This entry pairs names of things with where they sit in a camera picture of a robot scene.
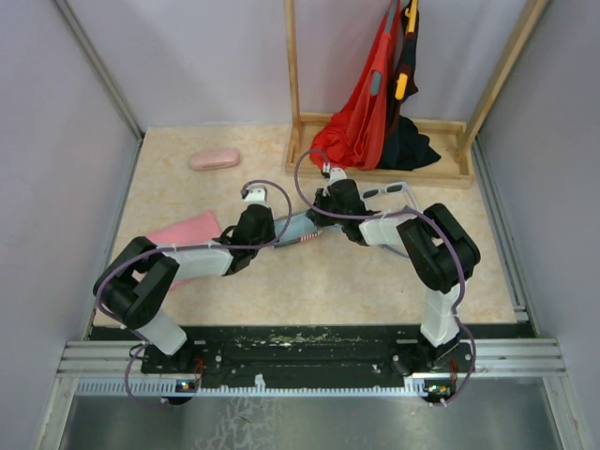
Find white frame sunglasses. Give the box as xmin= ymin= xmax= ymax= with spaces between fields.
xmin=360 ymin=182 xmax=420 ymax=210

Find purple cable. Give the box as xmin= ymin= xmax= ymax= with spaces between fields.
xmin=293 ymin=149 xmax=478 ymax=408
xmin=93 ymin=180 xmax=294 ymax=410

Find white cable duct strip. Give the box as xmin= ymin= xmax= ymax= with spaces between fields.
xmin=77 ymin=377 xmax=454 ymax=398

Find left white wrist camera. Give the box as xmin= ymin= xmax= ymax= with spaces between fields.
xmin=241 ymin=184 xmax=270 ymax=208

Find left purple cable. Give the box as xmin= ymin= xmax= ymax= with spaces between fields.
xmin=93 ymin=180 xmax=294 ymax=410

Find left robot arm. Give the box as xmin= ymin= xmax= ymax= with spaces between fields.
xmin=93 ymin=203 xmax=276 ymax=372

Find light blue lens cloth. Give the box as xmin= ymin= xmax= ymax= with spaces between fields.
xmin=274 ymin=212 xmax=319 ymax=248

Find pink glasses case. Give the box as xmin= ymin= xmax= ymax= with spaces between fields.
xmin=188 ymin=148 xmax=241 ymax=172

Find pink folded cloth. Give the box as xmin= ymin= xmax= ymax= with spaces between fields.
xmin=145 ymin=211 xmax=233 ymax=291

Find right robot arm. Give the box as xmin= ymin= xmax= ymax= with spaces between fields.
xmin=308 ymin=179 xmax=481 ymax=371

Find yellow clothes hanger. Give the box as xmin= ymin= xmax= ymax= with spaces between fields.
xmin=395 ymin=0 xmax=419 ymax=101

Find red hanging garment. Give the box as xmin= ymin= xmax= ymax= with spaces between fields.
xmin=309 ymin=1 xmax=400 ymax=171

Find grey blue frame glasses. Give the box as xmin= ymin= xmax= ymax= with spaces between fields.
xmin=381 ymin=245 xmax=409 ymax=259

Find flag print glasses case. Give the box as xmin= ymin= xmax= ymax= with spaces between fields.
xmin=273 ymin=212 xmax=323 ymax=248

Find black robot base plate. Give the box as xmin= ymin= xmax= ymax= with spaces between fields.
xmin=88 ymin=322 xmax=535 ymax=389

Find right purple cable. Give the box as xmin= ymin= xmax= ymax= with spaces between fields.
xmin=293 ymin=149 xmax=478 ymax=408

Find wooden clothes rack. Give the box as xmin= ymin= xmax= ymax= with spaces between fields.
xmin=284 ymin=1 xmax=548 ymax=187

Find dark hanging garment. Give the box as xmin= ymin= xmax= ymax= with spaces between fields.
xmin=377 ymin=6 xmax=441 ymax=171

